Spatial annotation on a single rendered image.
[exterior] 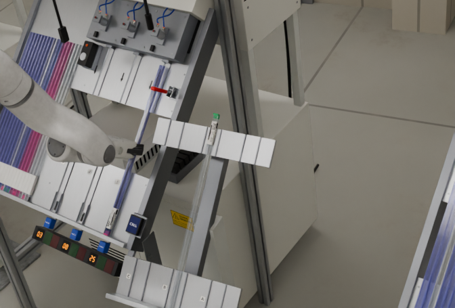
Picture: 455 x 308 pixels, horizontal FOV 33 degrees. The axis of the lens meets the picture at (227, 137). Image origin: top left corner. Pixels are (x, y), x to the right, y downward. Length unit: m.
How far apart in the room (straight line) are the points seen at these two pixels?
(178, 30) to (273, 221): 0.94
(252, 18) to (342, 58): 1.95
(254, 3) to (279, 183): 0.73
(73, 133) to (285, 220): 1.23
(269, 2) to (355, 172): 1.24
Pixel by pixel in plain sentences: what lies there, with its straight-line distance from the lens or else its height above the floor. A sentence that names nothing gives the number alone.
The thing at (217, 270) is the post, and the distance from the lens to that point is 2.10.
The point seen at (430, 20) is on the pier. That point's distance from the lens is 4.44.
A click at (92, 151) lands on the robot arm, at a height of 1.10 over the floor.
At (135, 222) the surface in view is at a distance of 2.11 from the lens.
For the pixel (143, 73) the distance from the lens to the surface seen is 2.27.
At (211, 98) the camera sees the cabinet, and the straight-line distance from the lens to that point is 2.88.
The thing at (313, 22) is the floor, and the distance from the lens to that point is 4.65.
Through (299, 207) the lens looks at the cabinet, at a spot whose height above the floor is 0.21.
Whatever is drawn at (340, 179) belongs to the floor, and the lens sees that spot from 3.41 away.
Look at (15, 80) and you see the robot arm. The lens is 1.77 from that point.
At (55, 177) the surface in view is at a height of 0.79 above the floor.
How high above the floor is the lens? 2.16
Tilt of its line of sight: 35 degrees down
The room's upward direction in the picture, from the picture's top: 9 degrees counter-clockwise
